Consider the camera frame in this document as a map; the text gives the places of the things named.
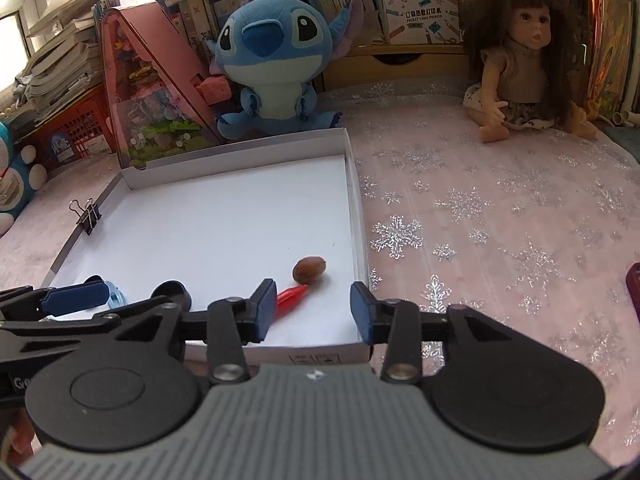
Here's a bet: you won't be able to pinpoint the dark red object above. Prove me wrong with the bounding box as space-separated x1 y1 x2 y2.
625 262 640 321

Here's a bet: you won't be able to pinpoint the small black binder clip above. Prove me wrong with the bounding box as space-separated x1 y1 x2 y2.
69 199 102 237

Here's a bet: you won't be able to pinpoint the brown walnut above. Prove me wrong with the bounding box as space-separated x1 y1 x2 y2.
292 256 328 283

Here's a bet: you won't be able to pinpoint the wooden drawer box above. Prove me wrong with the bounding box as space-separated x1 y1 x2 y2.
322 42 473 93

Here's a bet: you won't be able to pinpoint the blue cat plush toy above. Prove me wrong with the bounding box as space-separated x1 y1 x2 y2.
0 120 47 233

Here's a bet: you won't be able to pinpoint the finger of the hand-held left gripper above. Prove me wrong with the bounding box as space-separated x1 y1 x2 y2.
0 282 110 320
0 296 188 367

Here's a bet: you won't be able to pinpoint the red plastic crate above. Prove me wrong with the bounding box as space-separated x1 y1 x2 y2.
22 82 118 166

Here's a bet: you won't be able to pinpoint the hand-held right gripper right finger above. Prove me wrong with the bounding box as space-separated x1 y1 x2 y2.
350 281 531 386

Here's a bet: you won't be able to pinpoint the long-haired doll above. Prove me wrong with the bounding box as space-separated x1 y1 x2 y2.
457 0 598 145

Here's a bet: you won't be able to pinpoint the pink triangular diorama house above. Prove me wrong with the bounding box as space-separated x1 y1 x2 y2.
99 2 232 168

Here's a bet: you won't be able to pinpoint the red capsule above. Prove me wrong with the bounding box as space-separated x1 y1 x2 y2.
274 284 308 317

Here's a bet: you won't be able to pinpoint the white plastic pipes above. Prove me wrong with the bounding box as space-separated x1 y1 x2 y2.
612 87 640 128

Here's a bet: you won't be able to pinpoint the white cardboard box tray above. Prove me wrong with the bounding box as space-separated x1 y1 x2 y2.
37 127 373 366

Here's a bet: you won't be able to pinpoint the blue alien plush toy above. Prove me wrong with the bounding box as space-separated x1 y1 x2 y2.
206 0 365 141

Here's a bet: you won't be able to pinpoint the stack of lying books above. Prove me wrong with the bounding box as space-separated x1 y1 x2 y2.
12 0 108 131

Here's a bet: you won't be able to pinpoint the colourful upright books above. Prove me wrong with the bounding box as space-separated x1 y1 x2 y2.
582 0 640 121

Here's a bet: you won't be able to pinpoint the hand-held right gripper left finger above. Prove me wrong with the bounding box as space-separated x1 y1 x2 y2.
180 278 278 386

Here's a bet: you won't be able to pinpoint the printed white carton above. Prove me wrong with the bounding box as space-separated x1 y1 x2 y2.
376 0 462 46

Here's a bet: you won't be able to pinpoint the pink snowflake tablecloth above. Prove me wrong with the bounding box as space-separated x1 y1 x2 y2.
0 80 640 466

